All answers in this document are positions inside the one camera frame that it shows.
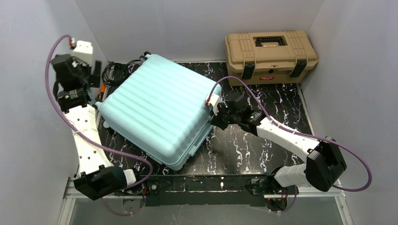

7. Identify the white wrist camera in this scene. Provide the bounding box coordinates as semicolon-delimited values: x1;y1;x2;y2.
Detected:
205;93;221;115
70;38;93;66

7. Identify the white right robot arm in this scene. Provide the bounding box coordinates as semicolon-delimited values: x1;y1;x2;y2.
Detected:
205;94;347;195

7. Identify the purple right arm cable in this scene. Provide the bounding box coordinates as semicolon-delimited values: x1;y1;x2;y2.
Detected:
205;76;373;215

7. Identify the light blue suitcase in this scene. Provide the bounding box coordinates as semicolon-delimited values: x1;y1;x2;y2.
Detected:
96;54;222;171

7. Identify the black coiled cable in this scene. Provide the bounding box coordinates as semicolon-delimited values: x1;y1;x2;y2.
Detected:
102;60;144;86

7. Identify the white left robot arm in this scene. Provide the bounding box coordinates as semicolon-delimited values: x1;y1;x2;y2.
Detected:
50;54;137;200

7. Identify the tan plastic toolbox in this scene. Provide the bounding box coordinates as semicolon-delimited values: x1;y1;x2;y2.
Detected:
225;30;318;86

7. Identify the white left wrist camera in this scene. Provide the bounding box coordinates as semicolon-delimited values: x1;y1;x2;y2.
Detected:
70;38;93;66

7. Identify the orange handled screwdriver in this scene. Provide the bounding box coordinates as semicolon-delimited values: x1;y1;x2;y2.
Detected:
99;84;106;94

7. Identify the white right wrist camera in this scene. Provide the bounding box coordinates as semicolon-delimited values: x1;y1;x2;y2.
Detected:
205;93;221;115

